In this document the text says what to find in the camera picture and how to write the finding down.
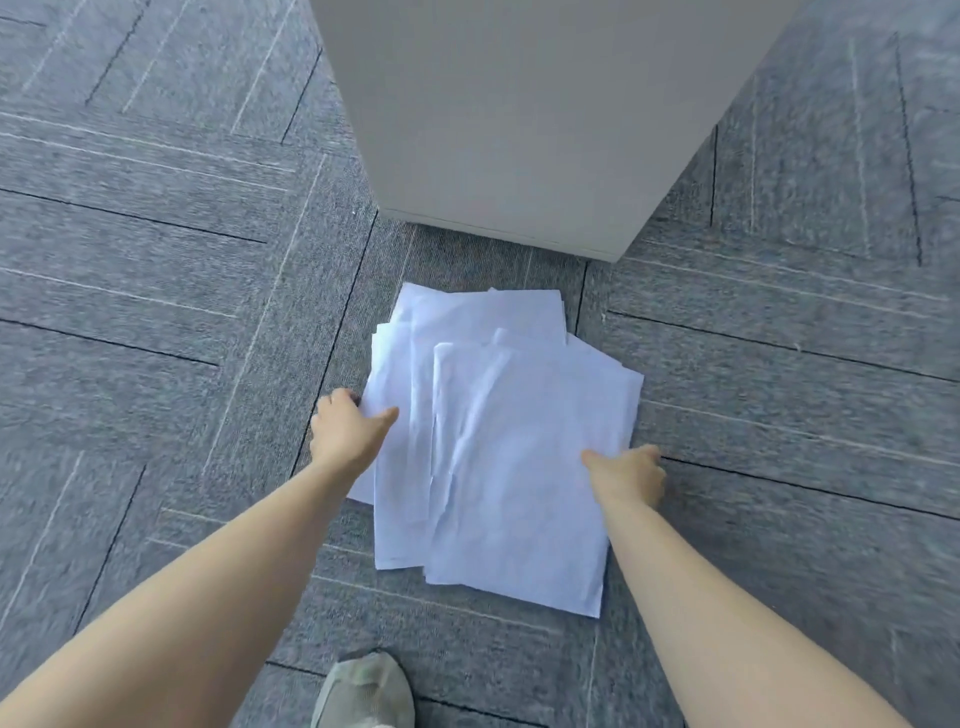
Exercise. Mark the person's right hand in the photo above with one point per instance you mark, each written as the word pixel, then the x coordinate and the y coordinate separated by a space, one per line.
pixel 631 475

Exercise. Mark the person's left hand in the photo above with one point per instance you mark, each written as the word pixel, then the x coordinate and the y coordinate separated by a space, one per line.
pixel 343 439

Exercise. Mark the person's left thumb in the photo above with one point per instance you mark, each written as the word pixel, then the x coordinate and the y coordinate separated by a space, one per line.
pixel 384 418

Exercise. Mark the person's right thumb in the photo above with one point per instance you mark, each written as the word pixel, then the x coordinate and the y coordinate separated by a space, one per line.
pixel 600 460

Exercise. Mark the pile of white paper sheets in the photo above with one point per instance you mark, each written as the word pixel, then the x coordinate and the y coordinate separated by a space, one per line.
pixel 510 450

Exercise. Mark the person's right forearm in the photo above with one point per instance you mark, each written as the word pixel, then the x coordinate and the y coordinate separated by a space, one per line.
pixel 720 622

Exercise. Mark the person's left forearm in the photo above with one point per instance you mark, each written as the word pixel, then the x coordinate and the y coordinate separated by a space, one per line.
pixel 202 600

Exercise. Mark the person's light green shoe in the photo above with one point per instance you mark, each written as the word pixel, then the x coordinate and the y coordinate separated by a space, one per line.
pixel 364 694

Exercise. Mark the white cabinet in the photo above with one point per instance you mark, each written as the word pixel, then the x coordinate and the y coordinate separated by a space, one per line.
pixel 547 112

